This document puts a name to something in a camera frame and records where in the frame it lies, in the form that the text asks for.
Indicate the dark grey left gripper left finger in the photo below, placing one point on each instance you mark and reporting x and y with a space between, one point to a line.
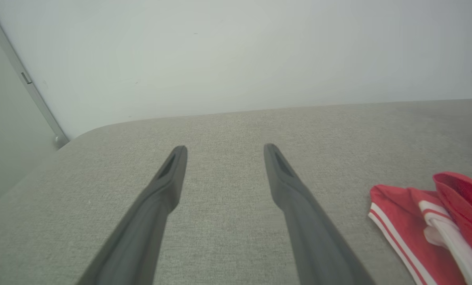
141 233

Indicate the red and white sports jersey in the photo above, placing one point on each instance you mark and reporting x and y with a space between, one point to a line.
402 225

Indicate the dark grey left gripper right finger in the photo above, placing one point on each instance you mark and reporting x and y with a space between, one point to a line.
311 237

